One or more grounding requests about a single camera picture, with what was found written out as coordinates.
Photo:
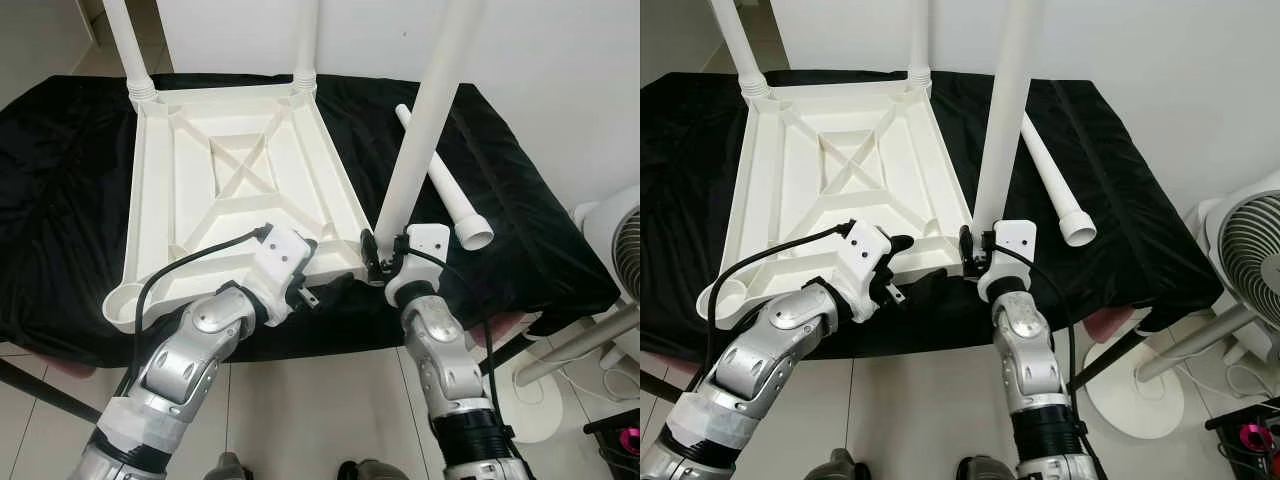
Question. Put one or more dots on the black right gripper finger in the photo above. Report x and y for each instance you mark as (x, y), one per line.
(368, 254)
(967, 250)

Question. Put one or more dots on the grey right robot foot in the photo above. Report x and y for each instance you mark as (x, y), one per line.
(368, 470)
(985, 469)

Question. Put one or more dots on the white plastic table top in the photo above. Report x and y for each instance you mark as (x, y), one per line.
(200, 215)
(800, 215)

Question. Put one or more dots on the magenta vacuum cleaner part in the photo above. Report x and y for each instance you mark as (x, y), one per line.
(630, 438)
(1255, 436)

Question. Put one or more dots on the black metal table leg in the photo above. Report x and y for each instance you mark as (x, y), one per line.
(1098, 360)
(658, 385)
(50, 390)
(503, 358)

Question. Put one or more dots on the white plastic table leg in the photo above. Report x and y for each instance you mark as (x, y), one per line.
(128, 50)
(1065, 195)
(1009, 100)
(462, 210)
(735, 45)
(306, 40)
(430, 100)
(919, 40)

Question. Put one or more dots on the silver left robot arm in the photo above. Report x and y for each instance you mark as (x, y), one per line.
(190, 350)
(760, 350)

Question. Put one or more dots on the white pedestal fan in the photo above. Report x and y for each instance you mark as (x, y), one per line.
(625, 250)
(1250, 250)

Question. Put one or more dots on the white round appliance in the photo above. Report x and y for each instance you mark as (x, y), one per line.
(1252, 338)

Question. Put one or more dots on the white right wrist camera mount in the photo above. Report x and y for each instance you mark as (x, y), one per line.
(428, 240)
(1018, 236)

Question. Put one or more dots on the grey robot foot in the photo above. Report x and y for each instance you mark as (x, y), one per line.
(852, 466)
(985, 469)
(368, 470)
(228, 468)

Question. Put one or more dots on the black table cloth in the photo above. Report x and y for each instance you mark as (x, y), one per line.
(540, 250)
(1150, 270)

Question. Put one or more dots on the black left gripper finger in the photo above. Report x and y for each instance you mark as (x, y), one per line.
(311, 246)
(900, 245)

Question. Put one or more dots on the grey left robot foot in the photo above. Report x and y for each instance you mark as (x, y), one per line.
(228, 468)
(852, 466)

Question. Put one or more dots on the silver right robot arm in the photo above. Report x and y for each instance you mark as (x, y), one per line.
(1030, 345)
(440, 350)

